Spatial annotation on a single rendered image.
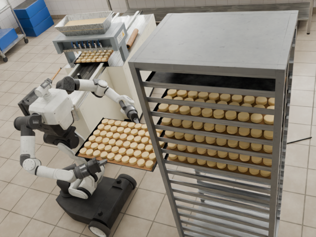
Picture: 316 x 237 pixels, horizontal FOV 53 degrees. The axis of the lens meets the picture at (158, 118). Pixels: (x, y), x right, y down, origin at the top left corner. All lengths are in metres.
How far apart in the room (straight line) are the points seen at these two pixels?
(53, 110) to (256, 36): 1.42
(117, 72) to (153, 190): 1.30
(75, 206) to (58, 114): 1.11
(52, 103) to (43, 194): 1.55
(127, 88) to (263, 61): 2.48
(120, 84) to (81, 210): 1.41
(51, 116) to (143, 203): 1.32
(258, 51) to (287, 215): 1.89
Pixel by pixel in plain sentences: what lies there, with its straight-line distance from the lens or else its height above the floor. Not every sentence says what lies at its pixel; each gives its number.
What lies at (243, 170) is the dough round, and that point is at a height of 1.15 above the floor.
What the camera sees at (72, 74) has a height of 0.88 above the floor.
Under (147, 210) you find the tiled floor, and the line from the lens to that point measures 3.06.
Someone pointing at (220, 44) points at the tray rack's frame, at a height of 1.82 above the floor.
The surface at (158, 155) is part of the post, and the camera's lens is 1.76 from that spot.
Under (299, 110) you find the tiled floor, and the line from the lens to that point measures 3.88.
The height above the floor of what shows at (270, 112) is 1.59.
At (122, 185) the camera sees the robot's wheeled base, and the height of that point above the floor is 0.21.
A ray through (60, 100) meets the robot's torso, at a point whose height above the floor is 1.30.
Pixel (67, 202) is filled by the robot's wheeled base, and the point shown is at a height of 0.17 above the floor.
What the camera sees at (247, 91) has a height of 1.69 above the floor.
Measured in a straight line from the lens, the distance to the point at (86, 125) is 3.15.
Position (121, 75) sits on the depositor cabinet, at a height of 0.72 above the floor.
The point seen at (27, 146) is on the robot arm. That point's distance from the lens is 2.22.
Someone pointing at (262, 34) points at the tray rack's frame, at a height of 1.82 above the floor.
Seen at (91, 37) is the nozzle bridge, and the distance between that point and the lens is 3.40.
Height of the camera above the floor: 2.48
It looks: 39 degrees down
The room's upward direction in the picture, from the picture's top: 15 degrees counter-clockwise
